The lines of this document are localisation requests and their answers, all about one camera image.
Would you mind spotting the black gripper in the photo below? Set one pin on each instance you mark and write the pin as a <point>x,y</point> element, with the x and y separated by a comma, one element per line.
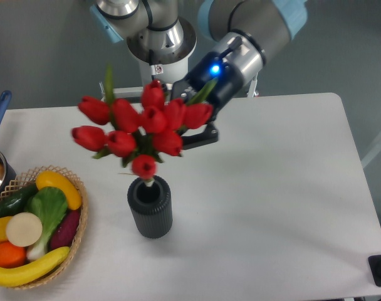
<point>214,81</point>

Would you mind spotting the red tulip bouquet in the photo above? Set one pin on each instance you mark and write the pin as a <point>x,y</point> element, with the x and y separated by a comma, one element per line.
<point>139,137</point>

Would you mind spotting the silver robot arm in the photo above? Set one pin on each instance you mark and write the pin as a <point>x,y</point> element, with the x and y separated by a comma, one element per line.
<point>248,34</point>

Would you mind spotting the dark grey ribbed vase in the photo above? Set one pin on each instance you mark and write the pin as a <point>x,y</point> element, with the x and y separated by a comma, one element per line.
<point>151,207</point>

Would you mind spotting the green bok choy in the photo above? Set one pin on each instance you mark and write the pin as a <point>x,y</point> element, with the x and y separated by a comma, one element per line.
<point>49,205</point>

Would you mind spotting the purple sweet potato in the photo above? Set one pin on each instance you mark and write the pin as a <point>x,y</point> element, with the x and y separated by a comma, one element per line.
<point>66,231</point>

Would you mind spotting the woven wicker basket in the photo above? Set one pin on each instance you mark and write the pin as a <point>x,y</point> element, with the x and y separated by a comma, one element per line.
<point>29,177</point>

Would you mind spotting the green cucumber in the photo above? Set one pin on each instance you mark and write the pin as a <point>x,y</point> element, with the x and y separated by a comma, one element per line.
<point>16,202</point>

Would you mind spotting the white round radish slice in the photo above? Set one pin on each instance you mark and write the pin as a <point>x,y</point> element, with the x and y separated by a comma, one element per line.
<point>24,229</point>

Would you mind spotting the orange fruit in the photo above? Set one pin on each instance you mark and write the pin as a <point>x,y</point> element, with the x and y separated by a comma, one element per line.
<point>11,256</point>

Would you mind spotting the yellow banana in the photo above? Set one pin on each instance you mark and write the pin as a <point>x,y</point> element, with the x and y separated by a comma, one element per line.
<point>14,277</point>

